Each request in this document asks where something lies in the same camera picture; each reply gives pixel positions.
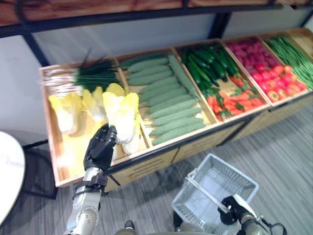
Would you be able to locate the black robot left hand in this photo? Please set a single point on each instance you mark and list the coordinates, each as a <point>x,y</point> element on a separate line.
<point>99,149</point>

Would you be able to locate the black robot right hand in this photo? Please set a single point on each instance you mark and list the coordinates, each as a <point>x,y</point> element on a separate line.
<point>236,208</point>

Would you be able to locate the yellow napa cabbage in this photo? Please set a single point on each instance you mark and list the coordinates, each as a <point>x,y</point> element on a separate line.
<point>116,89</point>
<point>133,145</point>
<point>66,112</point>
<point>94,102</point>
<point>121,115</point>

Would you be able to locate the white plastic shopping basket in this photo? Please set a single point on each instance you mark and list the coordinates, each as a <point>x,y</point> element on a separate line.
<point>193,203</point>

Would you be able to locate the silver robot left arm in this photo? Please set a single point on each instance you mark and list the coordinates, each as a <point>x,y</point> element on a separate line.
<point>84,203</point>

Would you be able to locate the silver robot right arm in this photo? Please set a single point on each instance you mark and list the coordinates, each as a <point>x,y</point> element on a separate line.
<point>252,225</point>

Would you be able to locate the wooden crate with cabbages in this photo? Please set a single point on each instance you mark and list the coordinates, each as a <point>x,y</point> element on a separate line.
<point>68,156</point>

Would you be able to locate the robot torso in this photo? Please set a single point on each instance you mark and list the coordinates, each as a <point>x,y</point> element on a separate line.
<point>190,232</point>

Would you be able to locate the black metal table stand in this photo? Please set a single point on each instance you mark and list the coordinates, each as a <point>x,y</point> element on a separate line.
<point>41,171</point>

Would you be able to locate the green onion bunch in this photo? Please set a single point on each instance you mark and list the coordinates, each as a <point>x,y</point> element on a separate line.
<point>97,74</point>

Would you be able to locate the bumpy green gourd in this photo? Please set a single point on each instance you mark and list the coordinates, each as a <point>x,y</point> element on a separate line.
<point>176,126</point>
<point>182,73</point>
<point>166,96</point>
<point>141,58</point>
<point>179,133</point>
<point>150,78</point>
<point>177,116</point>
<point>146,64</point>
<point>149,71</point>
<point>174,110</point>
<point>159,85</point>
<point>161,91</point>
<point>171,104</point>

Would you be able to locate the white round table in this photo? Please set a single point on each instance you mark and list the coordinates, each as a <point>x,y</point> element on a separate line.
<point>11,176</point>

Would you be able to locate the orange carrot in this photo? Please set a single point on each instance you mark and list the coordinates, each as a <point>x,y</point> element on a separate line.
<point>237,82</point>
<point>245,102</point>
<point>239,98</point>
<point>225,96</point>
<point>236,111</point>
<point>212,104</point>
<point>220,117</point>
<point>257,102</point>

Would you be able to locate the wooden crate with green gourds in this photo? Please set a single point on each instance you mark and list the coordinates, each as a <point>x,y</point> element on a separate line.
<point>207,112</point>

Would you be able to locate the wooden crate with cucumbers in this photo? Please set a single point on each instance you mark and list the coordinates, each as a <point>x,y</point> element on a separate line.
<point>259,96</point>

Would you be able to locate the red tomato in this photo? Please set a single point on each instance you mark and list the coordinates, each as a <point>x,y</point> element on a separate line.
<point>272,96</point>
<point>264,85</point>
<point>286,79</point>
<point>288,69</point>
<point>290,90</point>
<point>281,93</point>
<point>301,85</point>
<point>274,84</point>
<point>267,76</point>
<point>261,67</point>
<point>278,70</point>
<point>257,77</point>

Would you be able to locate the wooden crate with tomatoes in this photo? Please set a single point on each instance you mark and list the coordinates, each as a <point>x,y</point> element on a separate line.
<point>286,98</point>

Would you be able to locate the dark green cucumber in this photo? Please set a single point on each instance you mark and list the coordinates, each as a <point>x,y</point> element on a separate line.
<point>220,69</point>
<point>199,68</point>
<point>204,55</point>
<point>230,62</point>
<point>205,82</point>
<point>216,58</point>

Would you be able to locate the magenta red radish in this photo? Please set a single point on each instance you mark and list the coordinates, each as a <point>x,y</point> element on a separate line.
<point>245,60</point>
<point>252,69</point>
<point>235,47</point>
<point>250,49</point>
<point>259,45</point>
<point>271,60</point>

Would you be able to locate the brown wooden shelf board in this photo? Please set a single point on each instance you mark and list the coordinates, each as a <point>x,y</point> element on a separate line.
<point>73,8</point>

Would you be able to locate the green bean bunch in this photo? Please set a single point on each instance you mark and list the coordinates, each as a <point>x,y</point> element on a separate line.
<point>291,58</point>

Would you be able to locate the wooden crate with green beans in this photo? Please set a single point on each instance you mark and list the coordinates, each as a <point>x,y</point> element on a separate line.
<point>300,36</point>

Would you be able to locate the wooden cabinet with black frame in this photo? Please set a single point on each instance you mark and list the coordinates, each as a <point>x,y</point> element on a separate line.
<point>146,169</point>

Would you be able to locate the black metal shelf frame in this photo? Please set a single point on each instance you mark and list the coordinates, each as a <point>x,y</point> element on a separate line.
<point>122,16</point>

